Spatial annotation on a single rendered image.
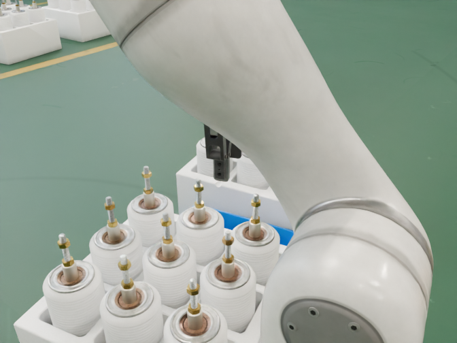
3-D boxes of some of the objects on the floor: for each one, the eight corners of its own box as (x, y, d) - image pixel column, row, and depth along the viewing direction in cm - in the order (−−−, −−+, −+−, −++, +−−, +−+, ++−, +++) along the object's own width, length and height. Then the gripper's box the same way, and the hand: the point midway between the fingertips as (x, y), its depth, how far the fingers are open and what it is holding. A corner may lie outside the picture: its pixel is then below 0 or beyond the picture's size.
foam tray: (349, 192, 144) (357, 141, 135) (312, 269, 114) (319, 211, 105) (237, 165, 159) (238, 118, 149) (179, 227, 128) (175, 173, 119)
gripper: (241, 82, 51) (239, 200, 59) (268, 46, 63) (264, 148, 72) (179, 75, 53) (185, 191, 61) (217, 42, 65) (219, 142, 74)
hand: (228, 160), depth 66 cm, fingers open, 6 cm apart
